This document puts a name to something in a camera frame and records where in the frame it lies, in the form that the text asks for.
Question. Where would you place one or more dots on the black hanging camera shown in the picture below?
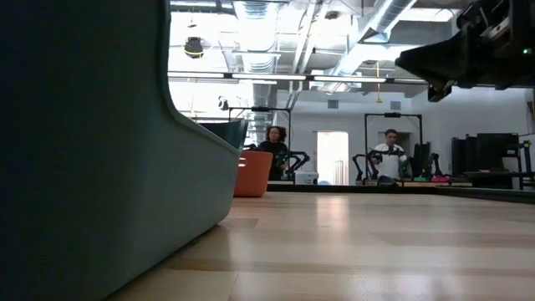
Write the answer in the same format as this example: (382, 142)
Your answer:
(193, 47)

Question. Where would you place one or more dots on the teal plastic bin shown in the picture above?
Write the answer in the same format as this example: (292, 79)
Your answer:
(83, 167)

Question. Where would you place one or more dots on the small green object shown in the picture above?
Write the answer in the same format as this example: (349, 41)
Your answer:
(421, 179)

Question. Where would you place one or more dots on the black background cabinet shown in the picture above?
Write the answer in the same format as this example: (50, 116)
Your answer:
(493, 150)

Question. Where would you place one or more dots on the black gantry frame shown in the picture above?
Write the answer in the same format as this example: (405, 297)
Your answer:
(259, 109)
(393, 114)

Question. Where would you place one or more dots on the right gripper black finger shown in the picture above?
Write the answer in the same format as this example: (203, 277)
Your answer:
(439, 62)

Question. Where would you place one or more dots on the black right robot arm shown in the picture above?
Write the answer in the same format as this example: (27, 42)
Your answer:
(526, 25)

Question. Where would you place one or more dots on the small pink object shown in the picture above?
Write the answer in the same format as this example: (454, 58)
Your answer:
(439, 179)

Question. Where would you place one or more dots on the silver ceiling duct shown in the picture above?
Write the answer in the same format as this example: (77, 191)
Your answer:
(388, 14)

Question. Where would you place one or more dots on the black overhead crossbar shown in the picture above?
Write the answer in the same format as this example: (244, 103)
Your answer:
(227, 75)

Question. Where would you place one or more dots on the small orange plastic bin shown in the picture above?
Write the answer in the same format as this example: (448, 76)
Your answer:
(253, 175)

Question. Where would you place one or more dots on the black metal table frame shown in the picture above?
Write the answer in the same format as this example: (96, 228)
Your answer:
(326, 188)

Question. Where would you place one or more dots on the person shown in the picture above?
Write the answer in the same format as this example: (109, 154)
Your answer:
(390, 163)
(275, 150)

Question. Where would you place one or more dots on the white box device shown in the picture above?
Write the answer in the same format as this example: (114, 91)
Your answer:
(306, 177)

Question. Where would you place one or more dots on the black background robot arm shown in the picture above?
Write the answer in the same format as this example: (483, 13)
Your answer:
(356, 165)
(297, 158)

